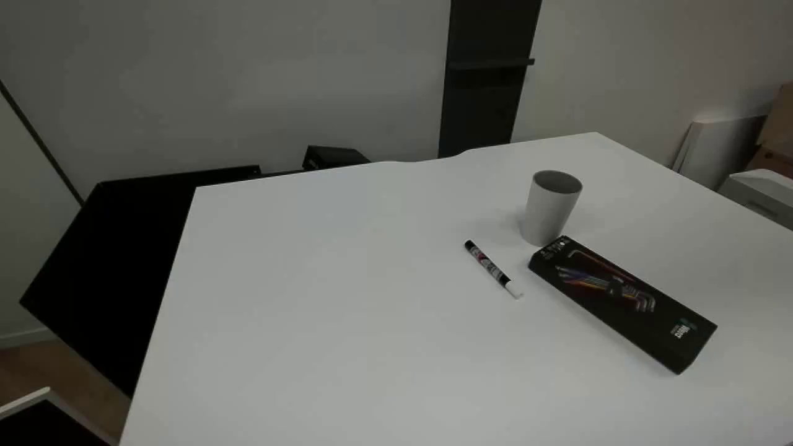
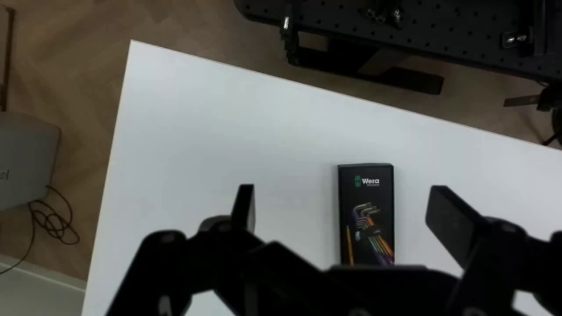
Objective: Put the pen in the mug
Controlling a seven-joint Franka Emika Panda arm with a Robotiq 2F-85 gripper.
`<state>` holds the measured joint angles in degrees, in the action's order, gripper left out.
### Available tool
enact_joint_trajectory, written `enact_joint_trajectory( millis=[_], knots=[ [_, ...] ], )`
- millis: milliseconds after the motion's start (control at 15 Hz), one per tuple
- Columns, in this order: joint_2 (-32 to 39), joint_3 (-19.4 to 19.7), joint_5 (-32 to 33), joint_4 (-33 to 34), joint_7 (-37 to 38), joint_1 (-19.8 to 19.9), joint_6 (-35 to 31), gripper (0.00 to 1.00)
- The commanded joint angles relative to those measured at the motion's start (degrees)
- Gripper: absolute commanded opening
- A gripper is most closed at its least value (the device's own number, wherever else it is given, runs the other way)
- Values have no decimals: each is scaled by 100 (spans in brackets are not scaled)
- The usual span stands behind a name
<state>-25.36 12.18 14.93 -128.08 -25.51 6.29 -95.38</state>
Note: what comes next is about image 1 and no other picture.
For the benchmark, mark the black pen with white cap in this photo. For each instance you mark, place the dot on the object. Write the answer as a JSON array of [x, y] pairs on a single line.
[[492, 268]]

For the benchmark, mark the grey white mug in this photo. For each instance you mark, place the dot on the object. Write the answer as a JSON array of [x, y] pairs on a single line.
[[546, 215]]

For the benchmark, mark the small black box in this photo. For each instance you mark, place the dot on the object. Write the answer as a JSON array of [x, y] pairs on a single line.
[[333, 156]]

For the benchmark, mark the black hex key set box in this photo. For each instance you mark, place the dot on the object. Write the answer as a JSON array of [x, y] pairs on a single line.
[[619, 301]]

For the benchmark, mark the white bin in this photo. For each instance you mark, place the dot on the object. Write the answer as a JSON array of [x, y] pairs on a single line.
[[715, 150]]

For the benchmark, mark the white boxy appliance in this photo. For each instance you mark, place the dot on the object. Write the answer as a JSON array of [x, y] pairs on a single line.
[[764, 196]]

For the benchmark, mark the brown cardboard box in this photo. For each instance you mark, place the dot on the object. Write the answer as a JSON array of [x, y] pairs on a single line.
[[778, 132]]

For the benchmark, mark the black vertical wall pillar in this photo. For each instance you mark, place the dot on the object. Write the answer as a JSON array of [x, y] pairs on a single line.
[[485, 75]]

